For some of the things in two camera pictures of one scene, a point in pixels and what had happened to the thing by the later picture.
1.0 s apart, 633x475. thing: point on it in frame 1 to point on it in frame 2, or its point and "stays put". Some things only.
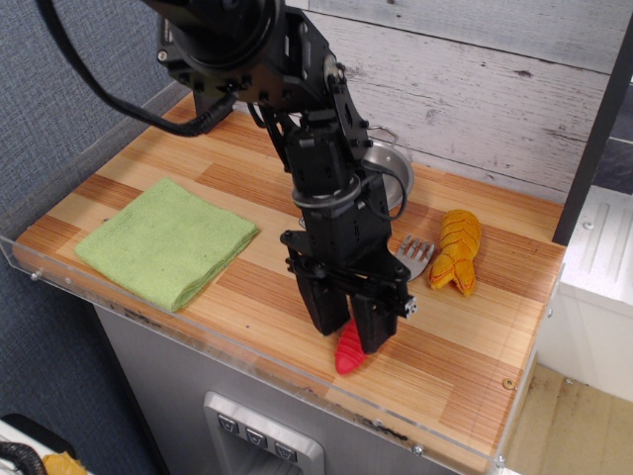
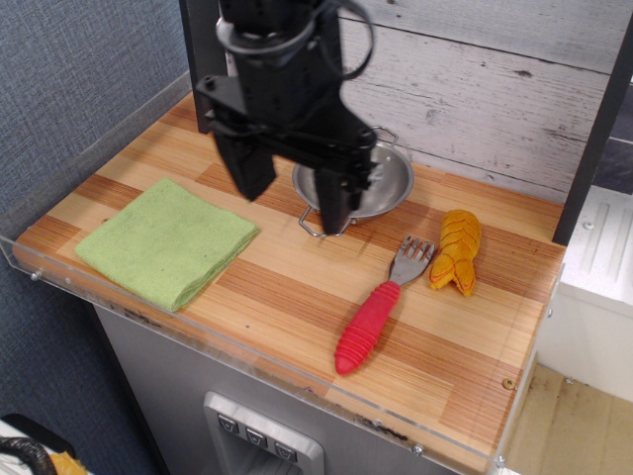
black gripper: (353, 247) to (291, 104)
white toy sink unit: (587, 337) stays put
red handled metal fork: (351, 350) stays put
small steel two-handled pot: (397, 158) stays put
